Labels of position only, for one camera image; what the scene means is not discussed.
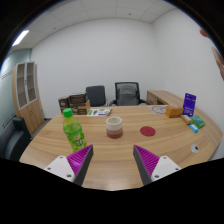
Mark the purple card package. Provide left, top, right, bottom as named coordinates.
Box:
left=182, top=92, right=197, bottom=117

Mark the black armchair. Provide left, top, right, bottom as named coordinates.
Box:
left=0, top=115, right=33, bottom=162

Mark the rectangular ceiling light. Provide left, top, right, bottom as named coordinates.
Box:
left=11, top=29, right=30, bottom=47

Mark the small beige box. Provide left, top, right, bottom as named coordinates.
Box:
left=179, top=114, right=194, bottom=126

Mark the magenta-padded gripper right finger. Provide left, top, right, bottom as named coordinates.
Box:
left=132, top=144, right=182, bottom=187

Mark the large dark brown carton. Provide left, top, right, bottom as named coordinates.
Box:
left=67, top=92, right=89, bottom=108

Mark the orange-brown box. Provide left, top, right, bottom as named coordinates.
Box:
left=165, top=105, right=185, bottom=119

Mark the green drink bottle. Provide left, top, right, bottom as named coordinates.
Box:
left=62, top=107, right=88, bottom=153

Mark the person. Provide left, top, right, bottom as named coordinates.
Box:
left=199, top=28, right=224, bottom=81

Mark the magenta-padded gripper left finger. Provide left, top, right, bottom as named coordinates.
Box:
left=43, top=144, right=95, bottom=187

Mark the wooden cabinet with glass doors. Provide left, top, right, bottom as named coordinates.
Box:
left=12, top=61, right=45, bottom=136

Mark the wooden side desk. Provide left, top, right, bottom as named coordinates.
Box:
left=146, top=89, right=184, bottom=108

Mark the white ceramic cup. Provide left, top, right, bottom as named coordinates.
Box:
left=105, top=116, right=124, bottom=140

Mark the black mesh office chair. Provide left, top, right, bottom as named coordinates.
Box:
left=109, top=81, right=149, bottom=107

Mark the small blue pack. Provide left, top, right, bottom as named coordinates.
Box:
left=188, top=123, right=200, bottom=134

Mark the dark grey office chair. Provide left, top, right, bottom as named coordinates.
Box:
left=85, top=85, right=108, bottom=108

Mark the flat round red coaster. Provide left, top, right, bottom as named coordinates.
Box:
left=139, top=125, right=157, bottom=138

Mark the small dark brown box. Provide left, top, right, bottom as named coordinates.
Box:
left=58, top=96, right=70, bottom=114

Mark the white printed leaflet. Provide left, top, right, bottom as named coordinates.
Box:
left=86, top=107, right=113, bottom=118

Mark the green flat box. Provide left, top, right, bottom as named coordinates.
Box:
left=190, top=114, right=206, bottom=129

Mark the small white round disc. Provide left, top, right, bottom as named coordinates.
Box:
left=190, top=143, right=200, bottom=154

